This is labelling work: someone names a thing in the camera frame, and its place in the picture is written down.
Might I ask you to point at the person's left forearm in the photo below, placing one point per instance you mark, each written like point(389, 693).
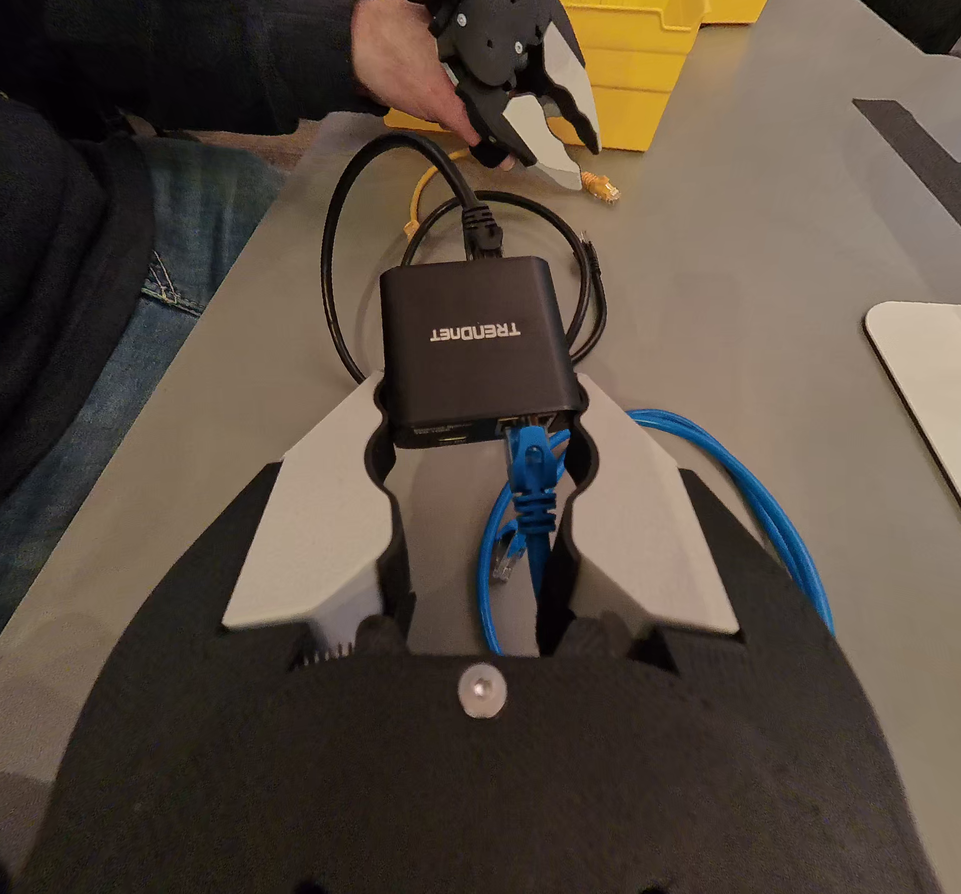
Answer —
point(248, 46)

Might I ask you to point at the person's dark sweater torso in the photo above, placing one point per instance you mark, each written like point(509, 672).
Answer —
point(52, 272)

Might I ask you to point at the person's blue jeans leg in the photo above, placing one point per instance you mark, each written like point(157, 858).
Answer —
point(188, 234)

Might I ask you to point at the person's left hand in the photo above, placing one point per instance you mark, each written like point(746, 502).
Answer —
point(398, 62)

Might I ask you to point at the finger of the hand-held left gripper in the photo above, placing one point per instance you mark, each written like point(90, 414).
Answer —
point(534, 138)
point(572, 76)

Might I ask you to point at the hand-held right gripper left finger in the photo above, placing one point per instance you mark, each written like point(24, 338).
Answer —
point(315, 534)

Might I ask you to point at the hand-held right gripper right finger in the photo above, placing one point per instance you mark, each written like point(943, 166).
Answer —
point(645, 534)

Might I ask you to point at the black network switch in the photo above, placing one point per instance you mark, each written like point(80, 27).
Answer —
point(473, 354)

